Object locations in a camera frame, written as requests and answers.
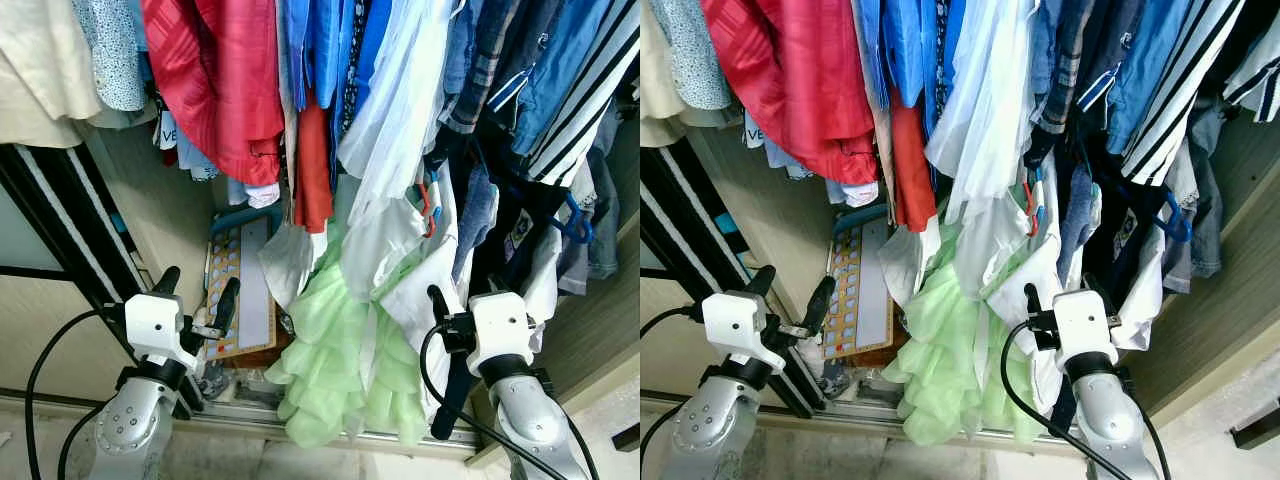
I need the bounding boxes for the colourful dotted board box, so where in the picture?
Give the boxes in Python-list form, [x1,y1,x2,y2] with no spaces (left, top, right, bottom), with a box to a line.
[203,205,284,361]
[820,205,898,361]

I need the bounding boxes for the black framed sliding door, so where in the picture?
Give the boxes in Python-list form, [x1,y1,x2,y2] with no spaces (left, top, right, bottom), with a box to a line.
[640,143,816,419]
[0,143,206,419]

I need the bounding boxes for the metal wardrobe floor track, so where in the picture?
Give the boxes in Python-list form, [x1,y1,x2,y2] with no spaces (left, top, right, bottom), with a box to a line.
[0,385,491,456]
[640,388,1091,451]

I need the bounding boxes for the light green ruffled dress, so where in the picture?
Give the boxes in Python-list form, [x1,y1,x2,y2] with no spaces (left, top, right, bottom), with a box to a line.
[263,195,431,449]
[880,215,1036,448]

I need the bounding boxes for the white printed tee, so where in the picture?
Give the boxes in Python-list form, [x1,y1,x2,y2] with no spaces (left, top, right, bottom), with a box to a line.
[150,95,221,183]
[742,108,826,181]

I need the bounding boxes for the orange red garment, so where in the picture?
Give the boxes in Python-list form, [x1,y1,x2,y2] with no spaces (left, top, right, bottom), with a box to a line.
[293,95,335,234]
[890,100,939,234]

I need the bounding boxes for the blue plastic hanger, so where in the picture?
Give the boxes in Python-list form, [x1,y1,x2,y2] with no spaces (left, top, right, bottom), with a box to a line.
[548,190,596,246]
[1150,190,1194,244]

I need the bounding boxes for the blue jeans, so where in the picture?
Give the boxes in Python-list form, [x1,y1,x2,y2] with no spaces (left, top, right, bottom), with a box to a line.
[560,100,623,296]
[1160,100,1226,296]

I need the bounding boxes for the white sheer garment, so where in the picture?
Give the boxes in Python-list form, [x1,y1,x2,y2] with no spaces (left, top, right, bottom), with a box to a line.
[925,0,1046,301]
[335,0,471,301]

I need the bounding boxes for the red hanging shirt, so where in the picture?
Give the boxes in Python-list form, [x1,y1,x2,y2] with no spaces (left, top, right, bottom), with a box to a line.
[700,0,881,187]
[140,0,286,187]

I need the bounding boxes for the cream hanging garment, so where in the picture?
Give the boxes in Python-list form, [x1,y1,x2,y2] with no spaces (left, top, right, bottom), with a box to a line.
[640,0,691,149]
[0,0,101,149]

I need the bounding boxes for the white dotted blouse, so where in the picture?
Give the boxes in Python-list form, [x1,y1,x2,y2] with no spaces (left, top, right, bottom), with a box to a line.
[645,0,736,111]
[70,0,151,113]

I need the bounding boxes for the grey plaid shirt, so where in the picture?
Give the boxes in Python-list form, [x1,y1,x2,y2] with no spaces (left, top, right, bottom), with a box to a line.
[440,0,546,136]
[1030,0,1111,136]

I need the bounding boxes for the navy white striped shirt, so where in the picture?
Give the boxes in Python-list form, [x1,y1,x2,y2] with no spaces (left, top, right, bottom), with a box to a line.
[520,0,641,188]
[1120,0,1280,188]

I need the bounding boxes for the blue denim shirt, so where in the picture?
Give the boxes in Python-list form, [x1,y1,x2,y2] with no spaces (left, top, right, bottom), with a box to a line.
[490,0,621,156]
[1080,0,1216,156]

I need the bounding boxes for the bright blue shirt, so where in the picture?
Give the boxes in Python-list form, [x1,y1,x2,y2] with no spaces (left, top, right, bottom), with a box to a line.
[855,0,986,136]
[283,0,396,136]

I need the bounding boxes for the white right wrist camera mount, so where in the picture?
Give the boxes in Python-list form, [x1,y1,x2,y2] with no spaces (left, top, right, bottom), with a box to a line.
[1052,290,1119,371]
[467,292,541,373]

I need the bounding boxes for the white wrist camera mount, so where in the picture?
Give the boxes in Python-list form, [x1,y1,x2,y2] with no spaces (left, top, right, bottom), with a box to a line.
[1052,290,1119,371]
[467,292,541,373]
[702,291,786,373]
[124,293,201,373]

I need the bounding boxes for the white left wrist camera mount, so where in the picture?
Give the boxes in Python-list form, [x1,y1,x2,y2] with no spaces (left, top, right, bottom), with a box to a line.
[702,291,786,373]
[124,293,201,373]

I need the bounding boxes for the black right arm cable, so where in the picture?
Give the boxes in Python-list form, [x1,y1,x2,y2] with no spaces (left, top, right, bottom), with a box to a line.
[419,320,601,480]
[1000,320,1171,480]

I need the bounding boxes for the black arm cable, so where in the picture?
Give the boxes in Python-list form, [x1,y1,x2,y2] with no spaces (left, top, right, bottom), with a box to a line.
[419,320,601,480]
[24,308,126,480]
[1000,320,1171,480]
[640,305,706,480]

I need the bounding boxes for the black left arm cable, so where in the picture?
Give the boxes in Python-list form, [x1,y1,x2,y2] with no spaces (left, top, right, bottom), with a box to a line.
[640,305,706,480]
[24,308,126,480]

